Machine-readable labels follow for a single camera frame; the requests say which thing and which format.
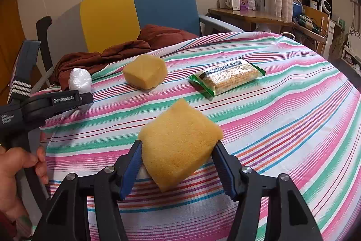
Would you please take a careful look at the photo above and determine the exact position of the grey yellow blue chair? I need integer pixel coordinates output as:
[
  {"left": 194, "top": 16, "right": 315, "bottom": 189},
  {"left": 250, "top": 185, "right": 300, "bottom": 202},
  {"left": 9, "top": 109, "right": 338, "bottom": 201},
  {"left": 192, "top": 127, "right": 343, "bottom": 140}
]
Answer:
[{"left": 37, "top": 0, "right": 243, "bottom": 83}]

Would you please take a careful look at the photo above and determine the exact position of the wooden wardrobe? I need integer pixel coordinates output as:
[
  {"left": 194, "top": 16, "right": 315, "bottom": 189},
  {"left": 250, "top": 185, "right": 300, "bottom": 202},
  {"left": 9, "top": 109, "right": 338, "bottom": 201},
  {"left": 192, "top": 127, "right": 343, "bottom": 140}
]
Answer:
[{"left": 0, "top": 0, "right": 26, "bottom": 89}]

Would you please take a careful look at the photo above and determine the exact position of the white plastic bag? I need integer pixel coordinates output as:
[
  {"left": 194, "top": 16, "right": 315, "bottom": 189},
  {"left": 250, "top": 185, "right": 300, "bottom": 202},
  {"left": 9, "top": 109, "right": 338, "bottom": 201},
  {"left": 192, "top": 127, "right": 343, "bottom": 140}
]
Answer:
[{"left": 69, "top": 68, "right": 92, "bottom": 109}]

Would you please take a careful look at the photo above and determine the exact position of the black padded post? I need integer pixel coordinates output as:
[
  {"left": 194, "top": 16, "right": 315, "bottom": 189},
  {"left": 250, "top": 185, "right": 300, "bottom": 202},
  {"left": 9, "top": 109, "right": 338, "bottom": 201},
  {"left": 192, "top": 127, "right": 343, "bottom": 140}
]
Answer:
[{"left": 36, "top": 16, "right": 55, "bottom": 72}]

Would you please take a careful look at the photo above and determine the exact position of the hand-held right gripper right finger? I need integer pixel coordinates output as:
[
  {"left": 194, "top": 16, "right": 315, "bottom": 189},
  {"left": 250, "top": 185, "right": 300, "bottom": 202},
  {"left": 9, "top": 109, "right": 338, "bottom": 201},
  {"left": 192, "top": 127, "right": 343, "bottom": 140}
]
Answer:
[{"left": 211, "top": 140, "right": 323, "bottom": 241}]

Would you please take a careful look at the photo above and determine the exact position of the blocky yellow sponge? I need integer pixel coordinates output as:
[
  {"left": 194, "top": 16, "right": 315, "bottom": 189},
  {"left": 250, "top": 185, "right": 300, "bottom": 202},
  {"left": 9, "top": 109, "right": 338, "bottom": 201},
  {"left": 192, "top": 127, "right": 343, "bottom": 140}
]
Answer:
[{"left": 123, "top": 54, "right": 169, "bottom": 90}]

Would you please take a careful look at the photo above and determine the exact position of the wooden desk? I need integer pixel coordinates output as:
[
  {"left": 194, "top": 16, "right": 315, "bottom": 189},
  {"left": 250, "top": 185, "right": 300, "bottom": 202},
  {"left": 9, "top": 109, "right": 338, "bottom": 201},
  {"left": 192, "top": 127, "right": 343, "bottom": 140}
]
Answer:
[{"left": 208, "top": 8, "right": 294, "bottom": 32}]

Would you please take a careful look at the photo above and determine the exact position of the person's left hand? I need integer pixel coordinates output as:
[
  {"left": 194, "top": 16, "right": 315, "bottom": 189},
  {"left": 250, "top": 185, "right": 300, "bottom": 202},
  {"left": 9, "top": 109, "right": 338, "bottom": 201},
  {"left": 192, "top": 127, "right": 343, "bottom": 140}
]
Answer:
[{"left": 0, "top": 145, "right": 49, "bottom": 221}]

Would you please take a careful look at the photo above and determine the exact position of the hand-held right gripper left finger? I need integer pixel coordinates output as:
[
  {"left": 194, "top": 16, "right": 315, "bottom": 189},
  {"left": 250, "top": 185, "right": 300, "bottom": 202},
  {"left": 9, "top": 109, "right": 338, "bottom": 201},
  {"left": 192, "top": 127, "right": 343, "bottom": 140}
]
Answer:
[{"left": 31, "top": 140, "right": 143, "bottom": 241}]

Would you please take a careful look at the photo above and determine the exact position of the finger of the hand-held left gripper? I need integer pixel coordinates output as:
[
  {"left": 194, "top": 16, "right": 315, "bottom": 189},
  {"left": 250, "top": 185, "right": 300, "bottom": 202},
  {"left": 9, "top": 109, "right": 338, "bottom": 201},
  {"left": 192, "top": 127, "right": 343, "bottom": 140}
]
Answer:
[{"left": 76, "top": 92, "right": 94, "bottom": 111}]

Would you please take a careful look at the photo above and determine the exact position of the cluttered storage shelf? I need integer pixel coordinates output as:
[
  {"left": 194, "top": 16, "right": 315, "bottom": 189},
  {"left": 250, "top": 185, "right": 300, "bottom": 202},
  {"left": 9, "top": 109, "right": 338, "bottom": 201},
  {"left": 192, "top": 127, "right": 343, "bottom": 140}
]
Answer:
[{"left": 293, "top": 0, "right": 361, "bottom": 73}]

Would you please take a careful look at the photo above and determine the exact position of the white ring fan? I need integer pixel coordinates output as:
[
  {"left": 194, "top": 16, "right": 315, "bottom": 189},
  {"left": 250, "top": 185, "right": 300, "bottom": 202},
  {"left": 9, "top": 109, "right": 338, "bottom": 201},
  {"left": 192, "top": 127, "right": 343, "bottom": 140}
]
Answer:
[{"left": 320, "top": 0, "right": 333, "bottom": 14}]

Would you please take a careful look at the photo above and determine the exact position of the rust brown cloth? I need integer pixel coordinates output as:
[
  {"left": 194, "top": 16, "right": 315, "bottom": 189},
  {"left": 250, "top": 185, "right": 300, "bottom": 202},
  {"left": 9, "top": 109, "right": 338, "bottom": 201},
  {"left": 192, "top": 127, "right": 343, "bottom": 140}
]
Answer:
[{"left": 51, "top": 24, "right": 199, "bottom": 91}]

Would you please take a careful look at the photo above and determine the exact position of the green snack packet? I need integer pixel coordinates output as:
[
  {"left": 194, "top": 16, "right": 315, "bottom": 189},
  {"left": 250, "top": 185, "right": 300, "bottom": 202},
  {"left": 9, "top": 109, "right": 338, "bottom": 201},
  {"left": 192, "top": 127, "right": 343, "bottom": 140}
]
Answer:
[{"left": 187, "top": 57, "right": 266, "bottom": 97}]

